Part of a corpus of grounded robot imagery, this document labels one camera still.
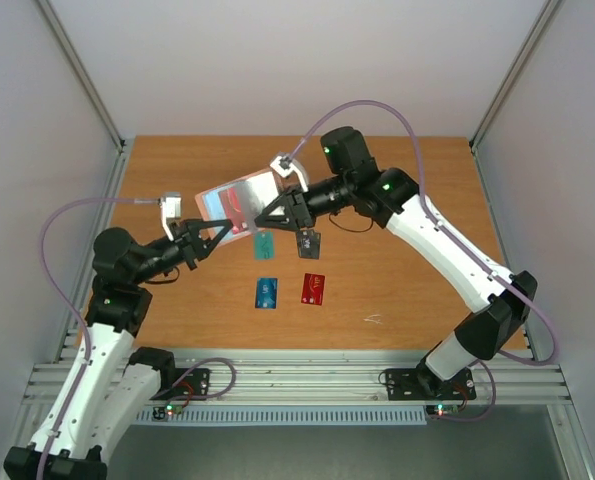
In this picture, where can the aluminium corner post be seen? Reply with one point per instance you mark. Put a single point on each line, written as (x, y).
(73, 59)
(529, 45)

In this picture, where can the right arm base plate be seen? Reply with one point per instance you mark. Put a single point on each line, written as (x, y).
(404, 384)

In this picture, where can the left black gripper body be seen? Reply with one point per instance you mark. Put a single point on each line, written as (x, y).
(187, 243)

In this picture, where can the red VIP card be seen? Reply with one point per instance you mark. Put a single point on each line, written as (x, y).
(313, 289)

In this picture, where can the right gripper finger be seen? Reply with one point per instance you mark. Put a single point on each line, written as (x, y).
(275, 222)
(275, 210)

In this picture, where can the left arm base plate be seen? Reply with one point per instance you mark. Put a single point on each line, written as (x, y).
(194, 385)

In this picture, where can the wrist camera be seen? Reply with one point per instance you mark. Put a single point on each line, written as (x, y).
(170, 205)
(285, 166)

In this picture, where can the black VIP card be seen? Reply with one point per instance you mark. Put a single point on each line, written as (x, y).
(304, 243)
(316, 244)

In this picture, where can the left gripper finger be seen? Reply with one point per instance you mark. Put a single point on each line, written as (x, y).
(216, 227)
(209, 244)

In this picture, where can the left aluminium corner post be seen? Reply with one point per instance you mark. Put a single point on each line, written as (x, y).
(73, 59)

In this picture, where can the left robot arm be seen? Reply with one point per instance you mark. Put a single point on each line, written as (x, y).
(110, 381)

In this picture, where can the teal VIP card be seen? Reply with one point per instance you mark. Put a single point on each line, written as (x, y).
(264, 248)

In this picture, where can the grey slotted cable duct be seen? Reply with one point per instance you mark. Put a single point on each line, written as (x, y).
(257, 416)

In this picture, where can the blue card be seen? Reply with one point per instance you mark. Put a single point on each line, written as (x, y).
(266, 293)

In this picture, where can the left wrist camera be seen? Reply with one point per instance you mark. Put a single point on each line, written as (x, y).
(170, 205)

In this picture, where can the pink leather card holder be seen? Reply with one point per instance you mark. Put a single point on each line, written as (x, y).
(263, 187)

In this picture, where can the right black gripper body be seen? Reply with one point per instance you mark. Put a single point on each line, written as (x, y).
(295, 209)

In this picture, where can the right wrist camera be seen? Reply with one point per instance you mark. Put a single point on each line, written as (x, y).
(285, 166)

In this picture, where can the right aluminium corner post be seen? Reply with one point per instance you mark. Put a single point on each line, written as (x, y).
(529, 45)

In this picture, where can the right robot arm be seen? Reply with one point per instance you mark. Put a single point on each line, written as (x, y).
(496, 297)

